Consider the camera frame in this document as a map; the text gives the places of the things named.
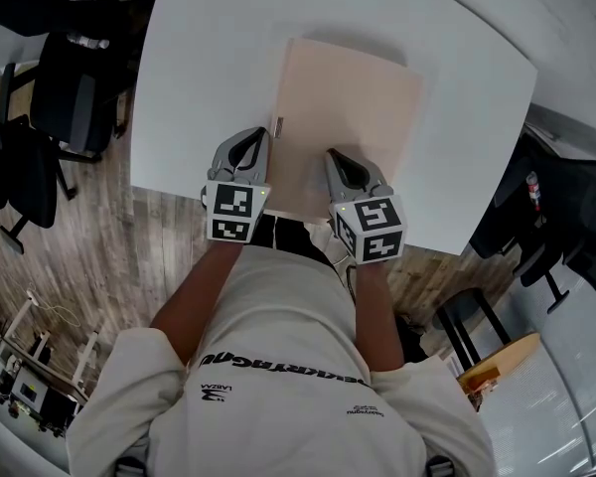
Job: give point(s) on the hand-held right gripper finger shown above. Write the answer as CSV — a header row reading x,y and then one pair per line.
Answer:
x,y
334,179
372,177

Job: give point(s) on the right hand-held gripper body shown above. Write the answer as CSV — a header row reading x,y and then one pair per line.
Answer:
x,y
372,221

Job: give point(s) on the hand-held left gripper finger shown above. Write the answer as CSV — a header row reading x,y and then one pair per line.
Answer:
x,y
221,152
264,159

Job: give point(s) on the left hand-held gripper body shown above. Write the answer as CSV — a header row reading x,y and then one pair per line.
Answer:
x,y
233,204

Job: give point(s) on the pink folder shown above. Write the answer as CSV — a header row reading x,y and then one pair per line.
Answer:
x,y
347,107

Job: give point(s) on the person's right forearm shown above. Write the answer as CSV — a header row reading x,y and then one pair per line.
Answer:
x,y
377,316

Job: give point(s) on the person's left forearm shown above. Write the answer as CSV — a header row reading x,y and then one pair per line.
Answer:
x,y
193,301

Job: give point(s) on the white table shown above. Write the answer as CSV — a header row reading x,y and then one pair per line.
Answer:
x,y
203,92

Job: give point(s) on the person's black trousers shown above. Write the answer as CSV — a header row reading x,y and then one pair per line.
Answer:
x,y
293,241

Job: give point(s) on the red label bottle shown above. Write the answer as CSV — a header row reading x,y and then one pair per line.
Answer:
x,y
533,192

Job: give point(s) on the clear water bottle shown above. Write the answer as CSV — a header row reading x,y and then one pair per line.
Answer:
x,y
87,41

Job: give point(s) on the round wooden table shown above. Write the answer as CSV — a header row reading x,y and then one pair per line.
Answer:
x,y
506,353

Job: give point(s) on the orange box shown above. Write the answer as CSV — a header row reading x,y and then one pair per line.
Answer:
x,y
482,378

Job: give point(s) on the person's white shirt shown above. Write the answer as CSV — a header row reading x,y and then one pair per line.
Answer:
x,y
278,400

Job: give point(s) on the cluttered workbench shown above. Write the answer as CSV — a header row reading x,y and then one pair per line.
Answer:
x,y
27,390

